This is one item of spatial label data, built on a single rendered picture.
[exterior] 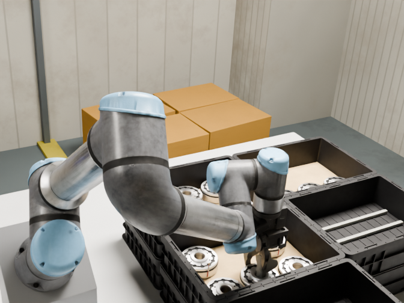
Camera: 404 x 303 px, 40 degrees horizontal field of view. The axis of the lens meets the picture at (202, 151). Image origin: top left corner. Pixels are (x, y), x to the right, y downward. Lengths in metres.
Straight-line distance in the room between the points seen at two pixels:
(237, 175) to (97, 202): 0.85
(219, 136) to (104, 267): 1.74
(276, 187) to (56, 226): 0.51
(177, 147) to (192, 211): 2.11
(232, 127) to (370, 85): 1.39
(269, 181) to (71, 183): 0.46
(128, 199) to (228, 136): 2.46
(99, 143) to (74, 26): 2.83
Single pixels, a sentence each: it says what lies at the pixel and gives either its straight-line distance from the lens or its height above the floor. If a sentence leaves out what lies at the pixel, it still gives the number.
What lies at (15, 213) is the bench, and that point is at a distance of 2.01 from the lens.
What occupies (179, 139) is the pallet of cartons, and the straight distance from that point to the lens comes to 3.14.
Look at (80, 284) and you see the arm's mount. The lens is 1.50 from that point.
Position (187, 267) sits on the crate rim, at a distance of 1.37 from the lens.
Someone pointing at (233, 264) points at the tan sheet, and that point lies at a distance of 1.55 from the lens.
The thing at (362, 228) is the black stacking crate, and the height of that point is 0.83.
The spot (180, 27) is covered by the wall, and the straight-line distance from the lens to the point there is 4.11.
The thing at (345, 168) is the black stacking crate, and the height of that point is 0.88.
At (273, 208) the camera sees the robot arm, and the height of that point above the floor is 1.07.
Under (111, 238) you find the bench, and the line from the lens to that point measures 1.84.
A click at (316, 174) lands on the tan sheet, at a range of 2.04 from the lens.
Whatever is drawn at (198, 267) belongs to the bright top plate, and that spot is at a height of 0.86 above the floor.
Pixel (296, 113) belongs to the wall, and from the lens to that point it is 4.45.
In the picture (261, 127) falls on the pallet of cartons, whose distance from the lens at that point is 3.51.
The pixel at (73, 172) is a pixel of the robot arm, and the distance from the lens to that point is 1.14.
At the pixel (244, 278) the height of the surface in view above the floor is 0.86.
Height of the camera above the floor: 1.80
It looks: 28 degrees down
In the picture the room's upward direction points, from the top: 4 degrees clockwise
